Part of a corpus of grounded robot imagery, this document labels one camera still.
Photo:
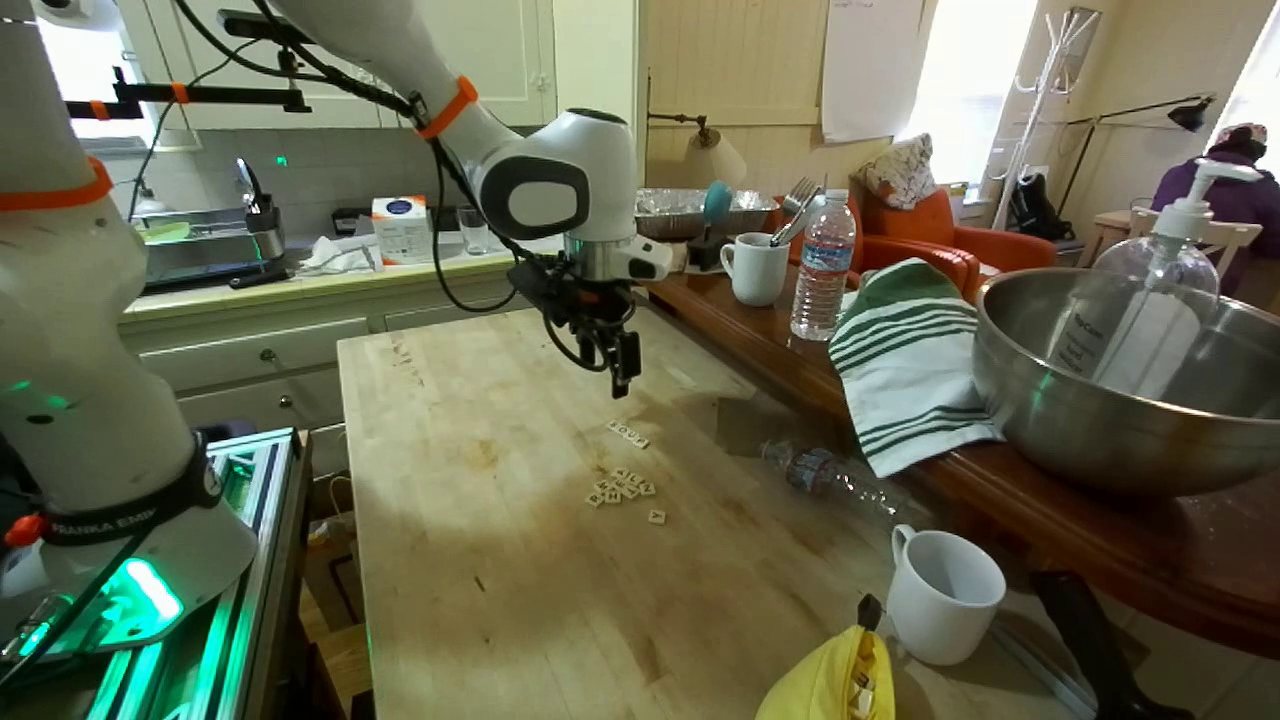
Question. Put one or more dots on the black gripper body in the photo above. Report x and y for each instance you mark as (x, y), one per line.
(584, 301)

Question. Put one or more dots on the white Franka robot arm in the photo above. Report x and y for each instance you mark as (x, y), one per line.
(83, 334)

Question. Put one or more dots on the large aluminium foil tray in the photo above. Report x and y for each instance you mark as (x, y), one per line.
(665, 219)

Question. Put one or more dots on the white mug holding utensils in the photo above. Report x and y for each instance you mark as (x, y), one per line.
(758, 271)

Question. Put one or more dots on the cream shade table lamp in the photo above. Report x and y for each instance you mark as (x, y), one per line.
(715, 157)

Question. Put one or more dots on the white tissue box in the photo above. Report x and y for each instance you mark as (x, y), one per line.
(403, 228)

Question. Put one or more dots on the metal serving spoon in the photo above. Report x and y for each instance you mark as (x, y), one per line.
(791, 228)

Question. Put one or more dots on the clear water bottle with label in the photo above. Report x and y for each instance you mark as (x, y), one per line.
(823, 282)

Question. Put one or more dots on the crushed clear plastic bottle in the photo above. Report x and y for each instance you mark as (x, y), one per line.
(824, 474)

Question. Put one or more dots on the crumpled white cloth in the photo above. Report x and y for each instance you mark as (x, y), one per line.
(342, 252)

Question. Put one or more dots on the green striped white towel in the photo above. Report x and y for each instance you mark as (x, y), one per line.
(907, 363)

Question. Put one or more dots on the patterned bag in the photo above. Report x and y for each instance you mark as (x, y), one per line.
(907, 169)

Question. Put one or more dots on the white kitchen cabinet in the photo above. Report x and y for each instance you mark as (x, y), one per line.
(255, 353)

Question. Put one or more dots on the orange armchair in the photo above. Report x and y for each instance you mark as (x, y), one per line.
(961, 244)

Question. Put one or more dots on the grey metal counter appliance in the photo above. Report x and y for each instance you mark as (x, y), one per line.
(200, 244)

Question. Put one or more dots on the empty white mug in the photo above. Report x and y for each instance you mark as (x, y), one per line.
(940, 607)

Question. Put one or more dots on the black bag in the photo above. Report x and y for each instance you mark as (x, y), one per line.
(1033, 204)

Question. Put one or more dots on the grey robot mounting plate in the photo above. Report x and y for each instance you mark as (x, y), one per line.
(175, 561)

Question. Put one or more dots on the large steel mixing bowl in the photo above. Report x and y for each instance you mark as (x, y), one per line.
(1107, 442)

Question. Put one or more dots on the round wooden table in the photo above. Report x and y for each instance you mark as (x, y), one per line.
(1122, 225)

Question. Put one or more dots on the clear pump soap dispenser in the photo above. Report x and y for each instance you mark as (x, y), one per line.
(1147, 323)

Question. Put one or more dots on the white coat rack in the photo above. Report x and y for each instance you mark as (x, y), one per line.
(1067, 43)

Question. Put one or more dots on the dark wooden side table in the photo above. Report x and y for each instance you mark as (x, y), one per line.
(1132, 546)

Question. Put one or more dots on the black floor lamp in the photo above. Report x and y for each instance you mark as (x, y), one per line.
(1184, 109)

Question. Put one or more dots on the person in purple jacket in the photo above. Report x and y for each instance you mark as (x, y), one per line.
(1241, 192)

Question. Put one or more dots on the wrist mounted camera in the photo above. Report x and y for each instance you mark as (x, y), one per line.
(657, 260)

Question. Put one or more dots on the white wall cabinet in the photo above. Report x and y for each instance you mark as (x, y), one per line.
(505, 54)

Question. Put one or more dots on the blank white wall paper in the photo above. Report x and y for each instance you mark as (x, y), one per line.
(873, 65)

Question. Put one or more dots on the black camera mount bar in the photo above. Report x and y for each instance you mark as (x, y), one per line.
(200, 99)

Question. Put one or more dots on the aluminium frame with green light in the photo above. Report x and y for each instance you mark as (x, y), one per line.
(200, 667)

